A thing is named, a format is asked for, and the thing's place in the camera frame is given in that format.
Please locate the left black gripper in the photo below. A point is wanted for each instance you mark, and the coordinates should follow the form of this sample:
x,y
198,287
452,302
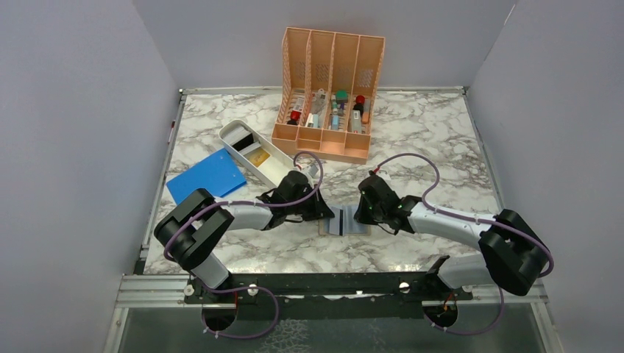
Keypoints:
x,y
319,210

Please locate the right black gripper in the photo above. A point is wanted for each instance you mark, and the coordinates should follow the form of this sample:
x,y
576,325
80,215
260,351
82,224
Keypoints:
x,y
361,215

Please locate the beige card holder wallet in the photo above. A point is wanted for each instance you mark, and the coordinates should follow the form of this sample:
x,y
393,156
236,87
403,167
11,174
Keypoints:
x,y
322,221

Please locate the white oblong tray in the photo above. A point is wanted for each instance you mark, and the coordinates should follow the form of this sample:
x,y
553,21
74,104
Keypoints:
x,y
273,170

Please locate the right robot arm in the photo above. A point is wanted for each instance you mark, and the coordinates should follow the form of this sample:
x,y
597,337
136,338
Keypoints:
x,y
511,256

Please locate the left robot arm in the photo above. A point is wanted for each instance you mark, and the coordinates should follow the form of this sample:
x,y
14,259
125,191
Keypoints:
x,y
193,229

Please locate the gold card in tray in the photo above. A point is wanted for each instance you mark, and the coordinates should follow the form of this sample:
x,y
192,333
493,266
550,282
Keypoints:
x,y
258,157

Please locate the black card in tray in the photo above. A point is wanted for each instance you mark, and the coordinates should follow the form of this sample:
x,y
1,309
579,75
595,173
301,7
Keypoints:
x,y
244,143

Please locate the white card in tray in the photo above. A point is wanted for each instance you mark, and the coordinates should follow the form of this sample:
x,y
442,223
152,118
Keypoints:
x,y
235,135

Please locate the orange marker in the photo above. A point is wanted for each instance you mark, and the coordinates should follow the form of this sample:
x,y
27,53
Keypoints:
x,y
365,118

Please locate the red capped item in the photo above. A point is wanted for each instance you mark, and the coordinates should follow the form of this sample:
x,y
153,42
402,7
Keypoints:
x,y
295,117

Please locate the blue notebook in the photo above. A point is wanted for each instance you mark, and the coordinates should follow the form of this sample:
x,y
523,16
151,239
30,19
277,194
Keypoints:
x,y
217,173

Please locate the red black bottle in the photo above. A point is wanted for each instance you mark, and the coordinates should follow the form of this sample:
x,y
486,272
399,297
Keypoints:
x,y
359,104

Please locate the green capped bottle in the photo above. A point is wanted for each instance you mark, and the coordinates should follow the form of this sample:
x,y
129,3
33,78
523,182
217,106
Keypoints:
x,y
341,97

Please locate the peach desk organizer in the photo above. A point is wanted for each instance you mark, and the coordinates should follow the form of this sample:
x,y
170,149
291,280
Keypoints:
x,y
316,64

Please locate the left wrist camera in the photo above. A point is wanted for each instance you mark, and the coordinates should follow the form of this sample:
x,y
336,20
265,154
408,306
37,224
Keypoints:
x,y
312,170

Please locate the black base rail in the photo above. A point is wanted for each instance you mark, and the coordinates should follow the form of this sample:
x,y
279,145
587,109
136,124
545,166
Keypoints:
x,y
318,296

